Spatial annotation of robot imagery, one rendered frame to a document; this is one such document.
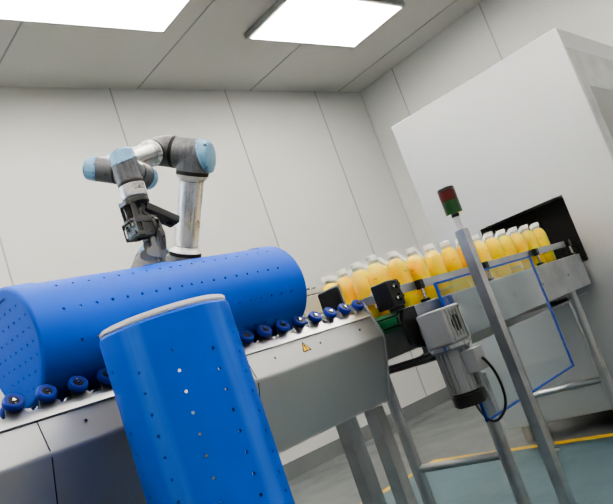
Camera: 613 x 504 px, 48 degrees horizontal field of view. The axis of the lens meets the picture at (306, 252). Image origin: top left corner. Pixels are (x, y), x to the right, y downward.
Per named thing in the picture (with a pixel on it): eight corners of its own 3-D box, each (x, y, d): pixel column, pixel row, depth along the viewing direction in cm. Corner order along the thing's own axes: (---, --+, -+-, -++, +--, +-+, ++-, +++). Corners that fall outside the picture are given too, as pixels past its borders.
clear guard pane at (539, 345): (486, 419, 233) (435, 284, 240) (571, 364, 291) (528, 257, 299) (487, 419, 233) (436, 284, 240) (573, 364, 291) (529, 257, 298)
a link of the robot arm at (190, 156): (169, 280, 260) (182, 135, 251) (206, 287, 257) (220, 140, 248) (155, 286, 248) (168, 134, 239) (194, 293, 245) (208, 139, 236)
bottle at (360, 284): (370, 319, 239) (352, 268, 242) (362, 322, 246) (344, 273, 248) (387, 313, 242) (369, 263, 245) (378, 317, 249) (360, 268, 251)
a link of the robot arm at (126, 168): (139, 149, 203) (126, 142, 195) (150, 183, 202) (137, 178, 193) (115, 159, 204) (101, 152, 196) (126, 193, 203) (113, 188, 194)
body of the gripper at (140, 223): (126, 245, 194) (114, 206, 196) (151, 242, 200) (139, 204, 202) (140, 236, 189) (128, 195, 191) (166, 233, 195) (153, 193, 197)
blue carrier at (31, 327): (4, 421, 165) (-28, 310, 169) (262, 343, 230) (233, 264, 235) (56, 392, 146) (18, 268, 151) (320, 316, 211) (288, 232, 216)
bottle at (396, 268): (397, 310, 249) (379, 262, 252) (409, 306, 254) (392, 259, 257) (411, 304, 244) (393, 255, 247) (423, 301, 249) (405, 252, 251)
